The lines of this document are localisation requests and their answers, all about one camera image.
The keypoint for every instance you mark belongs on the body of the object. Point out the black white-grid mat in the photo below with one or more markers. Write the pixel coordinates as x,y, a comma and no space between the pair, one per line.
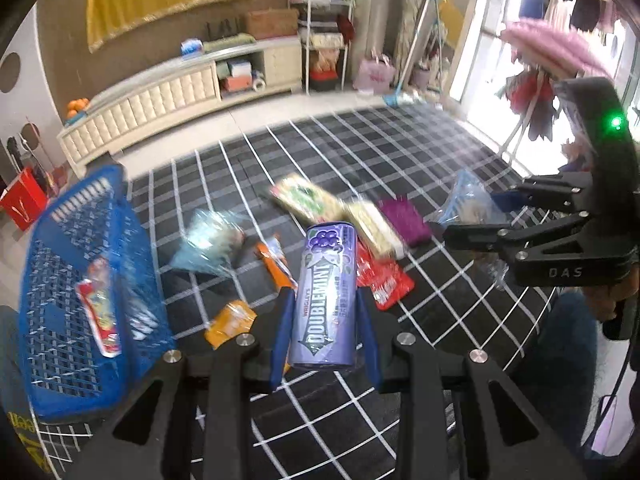
360,160

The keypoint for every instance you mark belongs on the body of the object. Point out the pink gift bag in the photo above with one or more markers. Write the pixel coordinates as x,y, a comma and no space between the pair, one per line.
375,74

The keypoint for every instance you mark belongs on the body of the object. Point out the cream tufted low cabinet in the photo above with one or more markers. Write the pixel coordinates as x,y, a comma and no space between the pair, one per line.
150,105

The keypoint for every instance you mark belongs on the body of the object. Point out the purple gum bottle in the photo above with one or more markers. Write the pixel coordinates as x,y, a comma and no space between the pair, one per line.
324,300

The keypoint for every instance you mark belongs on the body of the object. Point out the folded green cloth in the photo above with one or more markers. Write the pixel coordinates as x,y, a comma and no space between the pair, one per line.
230,42

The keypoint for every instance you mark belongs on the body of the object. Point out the white tape roll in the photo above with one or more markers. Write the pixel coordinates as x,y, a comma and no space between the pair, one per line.
258,84

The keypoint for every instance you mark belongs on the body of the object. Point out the small orange snack packet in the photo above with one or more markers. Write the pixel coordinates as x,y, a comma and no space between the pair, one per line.
230,324

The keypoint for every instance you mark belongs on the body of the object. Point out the white metal shelf rack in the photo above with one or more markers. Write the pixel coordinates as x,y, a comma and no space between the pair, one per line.
325,35

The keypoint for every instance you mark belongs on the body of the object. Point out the purple snack packet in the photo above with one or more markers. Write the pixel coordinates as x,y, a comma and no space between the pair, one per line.
406,221

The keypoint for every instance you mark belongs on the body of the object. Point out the blue packet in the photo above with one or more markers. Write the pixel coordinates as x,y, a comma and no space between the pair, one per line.
192,47

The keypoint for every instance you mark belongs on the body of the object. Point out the red glossy snack packet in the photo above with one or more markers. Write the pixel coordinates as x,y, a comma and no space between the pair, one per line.
387,280

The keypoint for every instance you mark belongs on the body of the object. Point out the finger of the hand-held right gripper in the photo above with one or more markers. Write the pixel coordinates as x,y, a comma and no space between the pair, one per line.
545,195
480,236

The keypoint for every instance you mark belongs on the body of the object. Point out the person's right hand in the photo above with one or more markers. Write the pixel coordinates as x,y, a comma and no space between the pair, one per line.
606,302

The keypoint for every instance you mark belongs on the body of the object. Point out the pile of oranges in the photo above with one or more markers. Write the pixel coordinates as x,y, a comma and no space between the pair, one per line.
77,108

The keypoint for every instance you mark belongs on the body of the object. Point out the person's leg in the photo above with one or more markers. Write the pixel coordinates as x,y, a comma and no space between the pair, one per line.
570,375

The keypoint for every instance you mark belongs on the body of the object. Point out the blue plastic basket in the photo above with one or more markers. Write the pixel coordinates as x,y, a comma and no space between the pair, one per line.
55,280

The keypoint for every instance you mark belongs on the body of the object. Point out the clear blue snack bag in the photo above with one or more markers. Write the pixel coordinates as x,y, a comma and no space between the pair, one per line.
465,202
205,245

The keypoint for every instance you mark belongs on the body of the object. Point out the blue mop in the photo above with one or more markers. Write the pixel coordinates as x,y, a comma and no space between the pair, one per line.
400,95

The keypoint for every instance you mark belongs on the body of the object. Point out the hanging red clothes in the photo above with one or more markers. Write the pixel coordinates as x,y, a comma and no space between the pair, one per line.
530,95

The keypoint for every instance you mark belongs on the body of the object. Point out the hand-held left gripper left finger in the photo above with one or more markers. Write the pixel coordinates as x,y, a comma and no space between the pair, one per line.
282,345

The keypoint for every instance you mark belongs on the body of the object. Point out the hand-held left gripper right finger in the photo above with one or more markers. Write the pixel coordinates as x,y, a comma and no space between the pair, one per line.
371,345

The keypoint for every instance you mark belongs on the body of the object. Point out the pink fluffy duster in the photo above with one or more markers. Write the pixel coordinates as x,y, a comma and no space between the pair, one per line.
550,47

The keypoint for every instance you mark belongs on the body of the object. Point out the long orange snack packet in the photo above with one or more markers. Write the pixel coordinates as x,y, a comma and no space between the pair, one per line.
274,262

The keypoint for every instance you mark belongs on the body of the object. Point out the brown cardboard box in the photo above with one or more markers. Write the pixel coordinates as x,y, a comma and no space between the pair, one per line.
272,24

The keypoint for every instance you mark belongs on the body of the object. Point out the red box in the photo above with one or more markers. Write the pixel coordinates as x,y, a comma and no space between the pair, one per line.
22,200

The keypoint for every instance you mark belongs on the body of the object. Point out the green and cream snack packet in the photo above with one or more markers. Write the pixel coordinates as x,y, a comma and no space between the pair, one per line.
307,200

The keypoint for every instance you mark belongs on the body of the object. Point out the white and teal box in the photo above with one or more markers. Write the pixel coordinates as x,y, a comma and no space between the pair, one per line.
240,67

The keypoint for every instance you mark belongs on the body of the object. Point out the orange flat box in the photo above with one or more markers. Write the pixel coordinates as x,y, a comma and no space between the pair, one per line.
237,83

